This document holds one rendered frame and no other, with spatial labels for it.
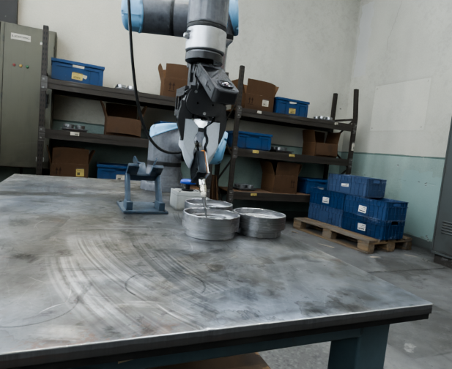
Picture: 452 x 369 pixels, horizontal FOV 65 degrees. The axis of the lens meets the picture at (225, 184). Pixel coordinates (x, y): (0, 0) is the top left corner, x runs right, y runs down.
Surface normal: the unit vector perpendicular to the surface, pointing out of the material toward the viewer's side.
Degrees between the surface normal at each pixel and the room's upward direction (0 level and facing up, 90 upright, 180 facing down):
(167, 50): 90
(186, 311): 0
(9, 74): 90
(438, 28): 90
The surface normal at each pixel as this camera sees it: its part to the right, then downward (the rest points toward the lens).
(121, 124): 0.36, -0.01
